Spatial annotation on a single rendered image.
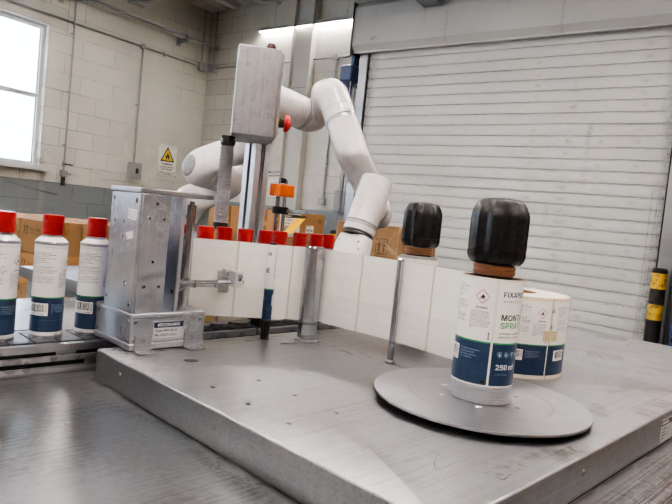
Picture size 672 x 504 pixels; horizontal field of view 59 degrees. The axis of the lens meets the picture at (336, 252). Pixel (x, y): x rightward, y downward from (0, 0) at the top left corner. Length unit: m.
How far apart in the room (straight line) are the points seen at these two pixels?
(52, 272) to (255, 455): 0.52
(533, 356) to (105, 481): 0.73
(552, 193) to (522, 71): 1.16
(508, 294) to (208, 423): 0.43
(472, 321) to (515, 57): 5.26
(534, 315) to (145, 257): 0.67
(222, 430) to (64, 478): 0.18
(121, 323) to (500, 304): 0.60
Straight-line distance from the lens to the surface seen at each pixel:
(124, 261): 1.03
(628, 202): 5.52
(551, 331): 1.14
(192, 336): 1.07
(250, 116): 1.33
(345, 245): 1.51
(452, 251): 5.96
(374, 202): 1.52
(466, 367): 0.87
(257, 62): 1.35
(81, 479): 0.72
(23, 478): 0.73
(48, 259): 1.09
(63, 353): 1.10
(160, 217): 1.01
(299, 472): 0.66
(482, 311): 0.85
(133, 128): 7.85
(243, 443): 0.73
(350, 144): 1.60
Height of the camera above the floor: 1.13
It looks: 3 degrees down
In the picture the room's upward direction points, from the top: 6 degrees clockwise
